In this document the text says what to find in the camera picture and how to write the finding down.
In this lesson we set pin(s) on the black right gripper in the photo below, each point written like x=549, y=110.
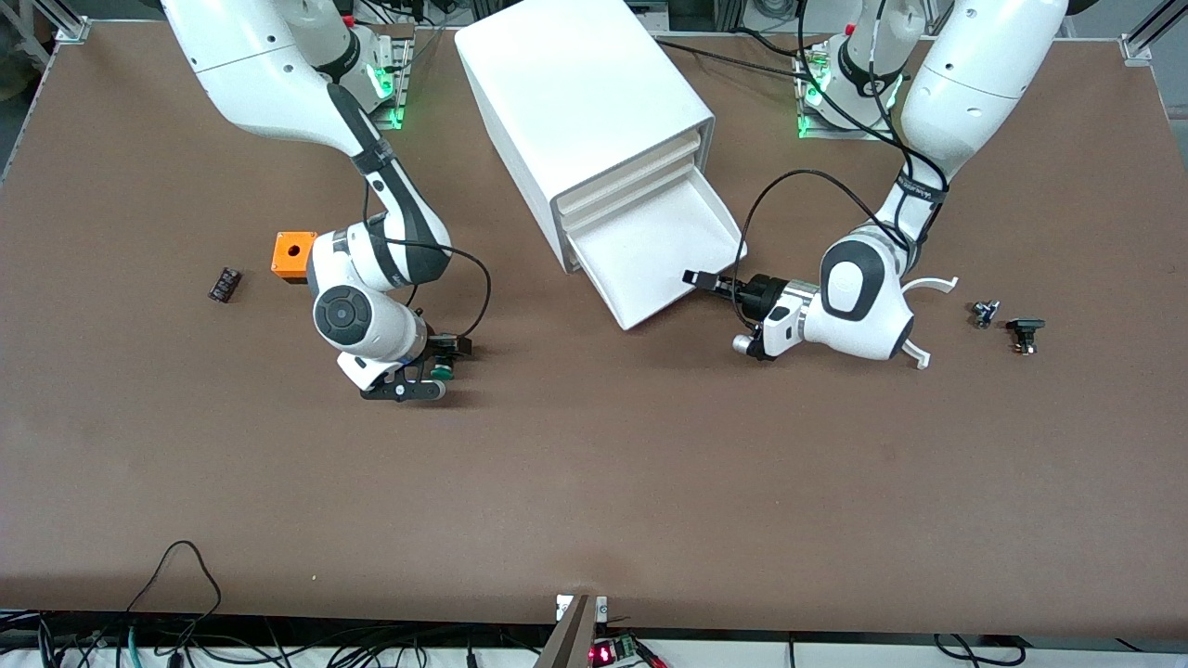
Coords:
x=445, y=347

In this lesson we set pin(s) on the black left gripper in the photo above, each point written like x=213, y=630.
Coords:
x=763, y=291

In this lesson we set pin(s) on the green push button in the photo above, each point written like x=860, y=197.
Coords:
x=441, y=372

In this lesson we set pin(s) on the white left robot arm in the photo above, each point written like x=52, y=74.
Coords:
x=984, y=83

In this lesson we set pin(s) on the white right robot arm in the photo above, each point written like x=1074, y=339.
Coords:
x=269, y=74

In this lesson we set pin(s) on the orange box with hole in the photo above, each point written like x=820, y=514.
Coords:
x=290, y=252

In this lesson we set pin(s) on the small black electronic component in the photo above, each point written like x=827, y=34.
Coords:
x=225, y=284

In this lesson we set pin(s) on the white semicircular plastic clamp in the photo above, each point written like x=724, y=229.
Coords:
x=937, y=284

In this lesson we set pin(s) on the small metal fitting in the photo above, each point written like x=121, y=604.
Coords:
x=984, y=314

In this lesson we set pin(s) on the circuit board with red light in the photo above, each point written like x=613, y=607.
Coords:
x=613, y=652

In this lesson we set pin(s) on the aluminium profile corner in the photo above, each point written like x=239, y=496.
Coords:
x=67, y=26
x=1142, y=42

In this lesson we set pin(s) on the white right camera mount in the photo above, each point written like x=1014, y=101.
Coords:
x=367, y=369

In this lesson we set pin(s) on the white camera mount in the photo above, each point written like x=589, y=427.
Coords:
x=784, y=329
x=367, y=369

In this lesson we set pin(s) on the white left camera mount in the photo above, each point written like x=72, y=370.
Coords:
x=784, y=329

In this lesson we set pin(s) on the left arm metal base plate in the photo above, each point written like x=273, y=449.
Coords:
x=845, y=134

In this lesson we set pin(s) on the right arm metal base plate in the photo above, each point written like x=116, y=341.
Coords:
x=394, y=93

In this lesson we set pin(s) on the grey post with brackets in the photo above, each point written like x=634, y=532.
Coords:
x=571, y=640

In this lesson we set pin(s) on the black push button switch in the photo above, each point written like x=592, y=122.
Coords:
x=1025, y=326

